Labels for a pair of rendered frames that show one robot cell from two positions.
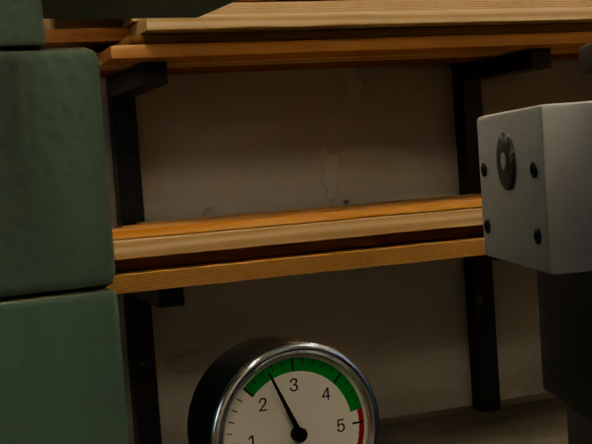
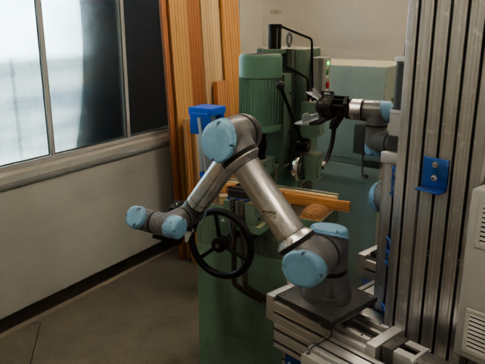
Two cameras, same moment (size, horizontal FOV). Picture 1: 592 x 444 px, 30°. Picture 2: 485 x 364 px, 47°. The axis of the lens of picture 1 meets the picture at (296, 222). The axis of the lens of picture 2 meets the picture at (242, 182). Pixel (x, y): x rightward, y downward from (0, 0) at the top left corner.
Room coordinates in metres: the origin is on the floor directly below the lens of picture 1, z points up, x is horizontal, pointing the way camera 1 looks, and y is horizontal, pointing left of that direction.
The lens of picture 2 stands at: (-0.99, -1.45, 1.63)
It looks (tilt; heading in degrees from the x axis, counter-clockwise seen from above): 16 degrees down; 53
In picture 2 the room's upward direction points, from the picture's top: straight up
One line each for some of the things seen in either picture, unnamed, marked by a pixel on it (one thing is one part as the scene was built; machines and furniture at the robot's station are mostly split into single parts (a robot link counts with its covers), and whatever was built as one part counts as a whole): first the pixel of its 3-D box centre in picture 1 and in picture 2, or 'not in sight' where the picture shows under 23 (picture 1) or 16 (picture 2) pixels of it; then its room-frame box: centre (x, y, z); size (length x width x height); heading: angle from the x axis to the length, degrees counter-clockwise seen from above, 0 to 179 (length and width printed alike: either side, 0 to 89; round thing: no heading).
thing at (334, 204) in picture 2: not in sight; (273, 195); (0.50, 0.28, 0.92); 0.67 x 0.02 x 0.04; 115
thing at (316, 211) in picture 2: not in sight; (315, 209); (0.51, 0.04, 0.92); 0.14 x 0.09 x 0.04; 25
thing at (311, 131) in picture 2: not in sight; (312, 118); (0.73, 0.29, 1.23); 0.09 x 0.08 x 0.15; 25
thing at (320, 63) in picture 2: not in sight; (320, 75); (0.82, 0.34, 1.40); 0.10 x 0.06 x 0.16; 25
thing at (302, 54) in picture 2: not in sight; (286, 127); (0.73, 0.46, 1.16); 0.22 x 0.22 x 0.72; 25
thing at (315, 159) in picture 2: not in sight; (309, 165); (0.70, 0.27, 1.02); 0.09 x 0.07 x 0.12; 115
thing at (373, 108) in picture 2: not in sight; (377, 112); (0.58, -0.18, 1.32); 0.11 x 0.08 x 0.09; 115
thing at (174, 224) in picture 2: not in sight; (170, 223); (-0.13, 0.06, 1.00); 0.11 x 0.11 x 0.08; 22
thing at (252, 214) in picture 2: not in sight; (247, 208); (0.31, 0.22, 0.92); 0.15 x 0.13 x 0.09; 115
